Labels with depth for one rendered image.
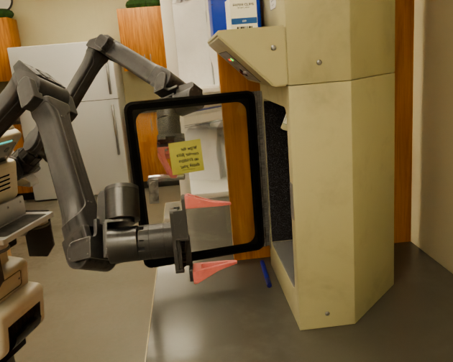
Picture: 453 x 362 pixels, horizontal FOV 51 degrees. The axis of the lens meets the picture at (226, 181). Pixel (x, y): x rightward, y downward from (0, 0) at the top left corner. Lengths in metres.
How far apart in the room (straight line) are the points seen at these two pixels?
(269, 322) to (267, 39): 0.55
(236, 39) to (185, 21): 1.42
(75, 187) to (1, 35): 5.57
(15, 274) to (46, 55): 4.43
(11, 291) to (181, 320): 0.76
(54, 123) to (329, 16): 0.54
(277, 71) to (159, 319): 0.57
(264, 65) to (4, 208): 1.00
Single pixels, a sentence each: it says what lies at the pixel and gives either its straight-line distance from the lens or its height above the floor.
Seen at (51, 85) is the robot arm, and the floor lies 1.44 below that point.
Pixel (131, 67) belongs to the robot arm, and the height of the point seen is 1.46.
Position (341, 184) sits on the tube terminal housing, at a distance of 0.89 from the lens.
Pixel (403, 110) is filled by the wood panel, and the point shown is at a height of 1.30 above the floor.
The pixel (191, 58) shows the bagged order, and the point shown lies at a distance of 2.23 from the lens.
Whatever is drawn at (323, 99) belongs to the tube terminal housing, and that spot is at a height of 1.38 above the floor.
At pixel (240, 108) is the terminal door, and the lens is 1.13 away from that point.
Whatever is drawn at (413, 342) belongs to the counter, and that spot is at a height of 0.94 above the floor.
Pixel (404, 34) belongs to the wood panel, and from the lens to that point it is 1.31.
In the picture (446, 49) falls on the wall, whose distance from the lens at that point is 1.25.
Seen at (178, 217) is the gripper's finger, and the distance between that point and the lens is 0.75.
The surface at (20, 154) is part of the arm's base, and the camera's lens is 1.71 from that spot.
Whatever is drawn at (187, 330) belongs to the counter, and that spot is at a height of 0.94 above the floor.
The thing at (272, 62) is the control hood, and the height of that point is 1.45.
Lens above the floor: 1.46
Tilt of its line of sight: 14 degrees down
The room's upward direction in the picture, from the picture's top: 5 degrees counter-clockwise
